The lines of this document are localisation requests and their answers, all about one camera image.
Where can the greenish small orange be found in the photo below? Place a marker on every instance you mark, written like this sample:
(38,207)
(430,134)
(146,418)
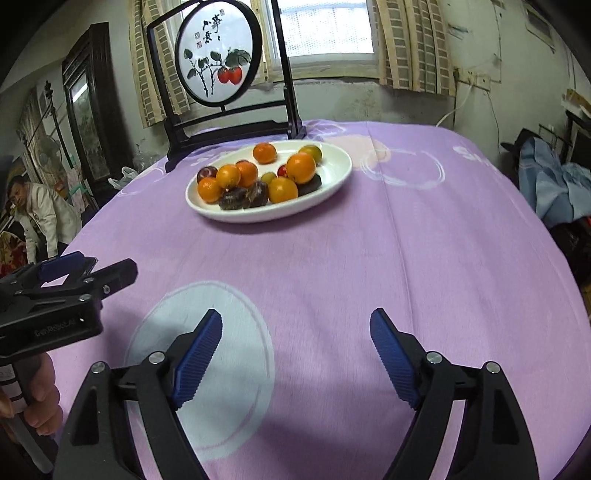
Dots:
(313,152)

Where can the round painted screen black stand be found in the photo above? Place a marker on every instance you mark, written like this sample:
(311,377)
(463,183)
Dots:
(214,55)

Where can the dark wooden framed cabinet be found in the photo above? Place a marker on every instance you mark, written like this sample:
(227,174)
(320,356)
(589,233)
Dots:
(111,115)

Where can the person's left hand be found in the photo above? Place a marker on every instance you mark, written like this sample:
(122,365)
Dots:
(44,406)

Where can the medium orange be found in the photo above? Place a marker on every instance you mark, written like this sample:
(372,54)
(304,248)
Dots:
(247,174)

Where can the large round orange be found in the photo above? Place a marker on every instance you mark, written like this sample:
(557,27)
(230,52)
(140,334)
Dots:
(301,167)

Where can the dark red plum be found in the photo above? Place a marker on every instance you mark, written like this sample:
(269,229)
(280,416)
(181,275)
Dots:
(206,172)

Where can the white wall socket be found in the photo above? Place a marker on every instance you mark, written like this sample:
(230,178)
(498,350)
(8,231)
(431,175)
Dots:
(480,82)

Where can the window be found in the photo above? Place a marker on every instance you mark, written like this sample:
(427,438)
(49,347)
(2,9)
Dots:
(323,27)

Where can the beige checked curtain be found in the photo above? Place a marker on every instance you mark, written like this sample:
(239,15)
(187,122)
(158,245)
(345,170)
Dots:
(180,104)
(411,46)

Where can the blue cloth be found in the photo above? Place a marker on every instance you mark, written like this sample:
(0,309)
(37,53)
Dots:
(549,184)

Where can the dark furniture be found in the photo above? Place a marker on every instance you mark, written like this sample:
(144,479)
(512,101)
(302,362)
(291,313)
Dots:
(579,143)

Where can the large dark water chestnut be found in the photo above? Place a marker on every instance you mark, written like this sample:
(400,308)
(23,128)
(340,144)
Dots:
(311,186)

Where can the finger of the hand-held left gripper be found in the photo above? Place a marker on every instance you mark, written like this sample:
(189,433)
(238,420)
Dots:
(62,267)
(117,274)

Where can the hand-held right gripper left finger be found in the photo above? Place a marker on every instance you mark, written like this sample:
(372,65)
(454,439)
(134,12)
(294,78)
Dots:
(196,360)

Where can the medium dark water chestnut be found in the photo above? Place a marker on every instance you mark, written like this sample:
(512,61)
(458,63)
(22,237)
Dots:
(256,194)

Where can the white oval plate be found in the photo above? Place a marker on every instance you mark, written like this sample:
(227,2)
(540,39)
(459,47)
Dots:
(334,166)

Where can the small dark water chestnut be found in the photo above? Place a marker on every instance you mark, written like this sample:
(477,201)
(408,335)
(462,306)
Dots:
(229,201)

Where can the red cherry tomato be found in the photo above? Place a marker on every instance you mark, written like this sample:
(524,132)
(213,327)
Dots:
(281,170)

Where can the purple tablecloth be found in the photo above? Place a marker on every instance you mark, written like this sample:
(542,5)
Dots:
(415,254)

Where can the small yellow-green fruit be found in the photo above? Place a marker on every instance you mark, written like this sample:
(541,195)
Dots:
(268,177)

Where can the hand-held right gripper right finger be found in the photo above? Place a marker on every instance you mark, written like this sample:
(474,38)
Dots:
(392,360)

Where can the electric fan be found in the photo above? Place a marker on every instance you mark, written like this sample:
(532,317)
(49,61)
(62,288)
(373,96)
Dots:
(46,157)

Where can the yellow-orange tomato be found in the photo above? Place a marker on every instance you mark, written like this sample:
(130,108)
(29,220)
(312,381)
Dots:
(283,189)

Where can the white plastic bag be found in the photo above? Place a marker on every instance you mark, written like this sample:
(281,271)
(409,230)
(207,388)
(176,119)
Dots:
(123,177)

